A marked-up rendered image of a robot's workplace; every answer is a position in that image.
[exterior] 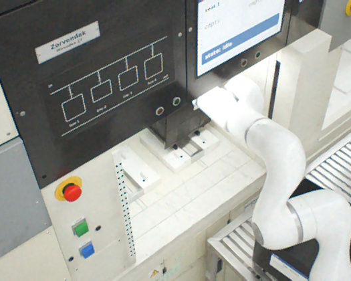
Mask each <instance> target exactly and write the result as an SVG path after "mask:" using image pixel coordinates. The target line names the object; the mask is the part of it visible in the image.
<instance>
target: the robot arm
mask: <svg viewBox="0 0 351 281"><path fill-rule="evenodd" d="M193 104H194V105H197V106H198V107H199V108H200V109H201V110H202V111H203V112H204V113H205V114H207V115H208V116H209V117H210V118H211V119H212V120H214V121H215V122H216V123H217V124H218V125H219V126H220V127H221V128H222V129H223V130H224V131H226V132H230V133H231V134H232V135H233V136H234V137H235V138H236V139H237V140H238V141H240V142H241V143H242V144H244V145H245V146H246V147H247V148H248V149H251V150H252V151H253V152H254V153H255V154H256V155H258V156H259V157H261V158H262V159H263V160H264V162H265V164H266V167H267V177H266V180H265V184H264V186H263V189H262V190H261V193H260V195H259V198H258V200H257V203H256V204H255V209H254V212H253V217H252V229H253V234H254V236H255V238H256V240H257V242H259V244H261V245H262V246H263V247H264V248H267V249H269V250H280V249H284V248H288V247H290V246H293V245H296V244H299V243H302V242H304V241H307V240H310V239H317V241H318V243H319V252H318V255H317V257H316V259H315V261H314V264H313V266H312V269H311V272H310V279H309V281H351V263H350V257H349V247H350V239H351V206H350V204H349V203H348V202H347V200H346V198H345V197H344V196H343V195H341V194H340V193H338V192H336V191H334V190H331V189H319V190H316V191H311V192H309V193H305V194H303V195H299V196H297V197H293V198H291V199H289V197H290V196H291V194H292V193H293V191H294V190H295V188H296V187H297V186H298V185H299V184H300V182H301V180H302V179H303V177H304V174H305V172H306V154H305V151H304V148H303V146H302V144H301V142H300V140H299V138H298V137H297V136H296V135H295V134H294V133H293V132H291V131H290V130H288V129H286V128H284V127H283V126H281V125H279V124H278V123H276V122H274V121H272V119H270V118H268V117H266V116H264V115H262V114H263V109H264V105H265V101H264V97H263V94H262V92H261V90H260V88H259V87H258V85H257V84H256V83H255V82H254V81H253V80H250V79H248V78H246V77H243V76H236V77H234V78H233V79H231V80H230V81H229V82H228V83H227V84H226V85H225V86H224V87H222V88H219V87H216V88H214V89H213V90H211V91H210V92H208V93H206V94H204V95H202V96H200V97H198V98H197V99H195V100H193Z"/></svg>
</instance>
